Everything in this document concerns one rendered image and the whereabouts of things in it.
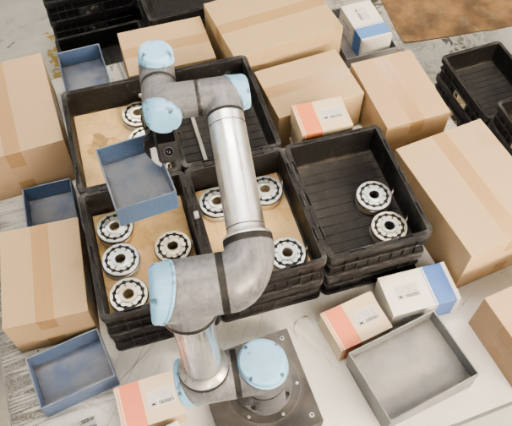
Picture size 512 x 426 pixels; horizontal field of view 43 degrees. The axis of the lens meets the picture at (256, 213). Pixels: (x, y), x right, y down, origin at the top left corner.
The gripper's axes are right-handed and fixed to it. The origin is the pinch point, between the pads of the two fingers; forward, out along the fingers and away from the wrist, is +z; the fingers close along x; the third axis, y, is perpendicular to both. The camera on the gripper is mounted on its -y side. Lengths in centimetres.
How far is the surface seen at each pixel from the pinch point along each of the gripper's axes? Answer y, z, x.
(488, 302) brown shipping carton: -50, 20, -74
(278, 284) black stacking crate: -27.1, 26.1, -23.8
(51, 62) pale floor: 173, 115, 22
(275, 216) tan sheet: -5.5, 27.0, -30.8
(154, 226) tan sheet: 2.7, 30.1, 3.3
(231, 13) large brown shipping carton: 75, 19, -42
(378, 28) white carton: 62, 25, -94
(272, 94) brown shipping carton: 38, 23, -44
